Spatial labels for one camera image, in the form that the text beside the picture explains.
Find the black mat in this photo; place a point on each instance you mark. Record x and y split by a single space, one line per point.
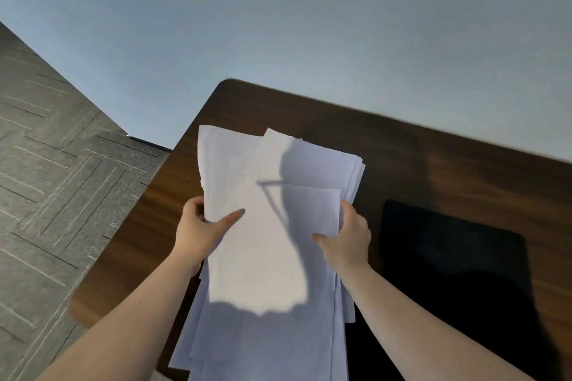
456 287

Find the person's right thumb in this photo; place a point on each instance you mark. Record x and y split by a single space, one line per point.
322 239

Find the person's right forearm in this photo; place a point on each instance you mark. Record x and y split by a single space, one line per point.
429 331

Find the person's right hand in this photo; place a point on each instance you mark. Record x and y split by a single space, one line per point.
351 240

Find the stack of white paper sheets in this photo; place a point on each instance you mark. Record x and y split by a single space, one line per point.
272 238

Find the person's left forearm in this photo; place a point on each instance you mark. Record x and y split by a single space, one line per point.
111 322

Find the person's left thumb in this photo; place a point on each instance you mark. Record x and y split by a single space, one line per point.
225 220

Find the person's left hand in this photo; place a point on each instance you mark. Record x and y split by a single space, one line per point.
196 233

